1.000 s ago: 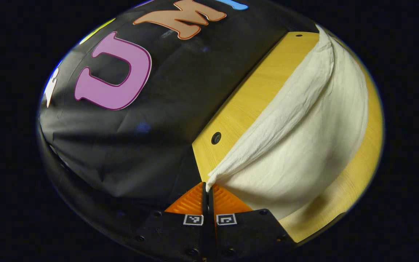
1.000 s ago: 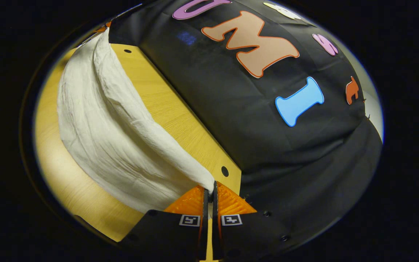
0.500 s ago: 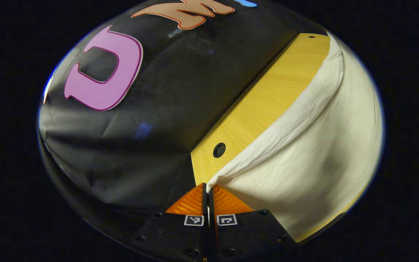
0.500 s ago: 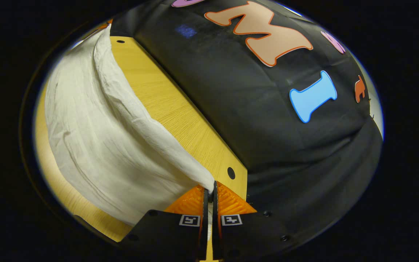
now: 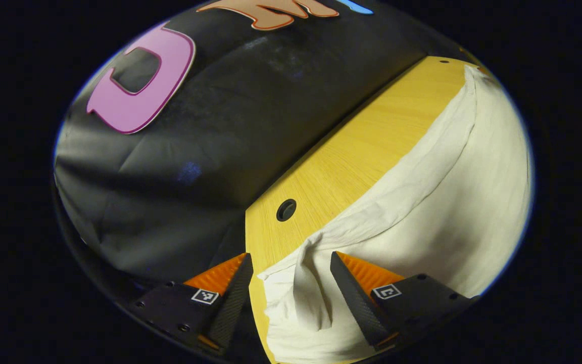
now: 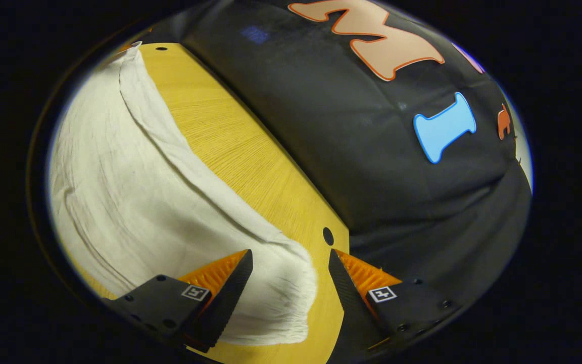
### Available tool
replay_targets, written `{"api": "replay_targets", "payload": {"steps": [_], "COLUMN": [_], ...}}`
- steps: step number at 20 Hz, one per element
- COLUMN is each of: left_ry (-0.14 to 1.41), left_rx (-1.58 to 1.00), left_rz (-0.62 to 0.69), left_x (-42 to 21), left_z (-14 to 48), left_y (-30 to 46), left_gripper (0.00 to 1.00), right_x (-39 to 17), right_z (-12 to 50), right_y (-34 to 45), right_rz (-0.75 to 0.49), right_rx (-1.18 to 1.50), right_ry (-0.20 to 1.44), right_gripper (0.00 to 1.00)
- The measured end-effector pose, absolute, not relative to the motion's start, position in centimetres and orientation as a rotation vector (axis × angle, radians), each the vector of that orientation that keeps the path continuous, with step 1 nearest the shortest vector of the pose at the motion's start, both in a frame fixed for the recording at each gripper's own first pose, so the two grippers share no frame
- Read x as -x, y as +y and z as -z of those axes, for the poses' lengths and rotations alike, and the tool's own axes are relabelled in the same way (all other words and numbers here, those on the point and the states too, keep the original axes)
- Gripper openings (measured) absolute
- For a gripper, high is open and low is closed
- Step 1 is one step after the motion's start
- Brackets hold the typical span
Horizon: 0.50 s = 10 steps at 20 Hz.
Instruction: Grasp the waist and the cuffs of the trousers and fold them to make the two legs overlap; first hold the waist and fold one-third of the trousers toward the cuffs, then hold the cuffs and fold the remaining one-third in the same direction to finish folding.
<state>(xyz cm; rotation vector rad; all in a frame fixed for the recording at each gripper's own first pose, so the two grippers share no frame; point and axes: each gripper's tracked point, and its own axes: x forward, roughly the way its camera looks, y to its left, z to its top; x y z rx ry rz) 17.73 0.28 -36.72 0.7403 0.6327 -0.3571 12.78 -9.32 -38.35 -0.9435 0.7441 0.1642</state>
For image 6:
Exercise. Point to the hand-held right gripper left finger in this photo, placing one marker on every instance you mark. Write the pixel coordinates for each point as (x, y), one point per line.
(228, 301)

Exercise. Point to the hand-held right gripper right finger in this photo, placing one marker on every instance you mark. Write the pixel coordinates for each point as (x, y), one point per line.
(351, 298)

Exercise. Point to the cream white jeans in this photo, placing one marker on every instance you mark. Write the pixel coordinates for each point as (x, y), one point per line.
(144, 212)

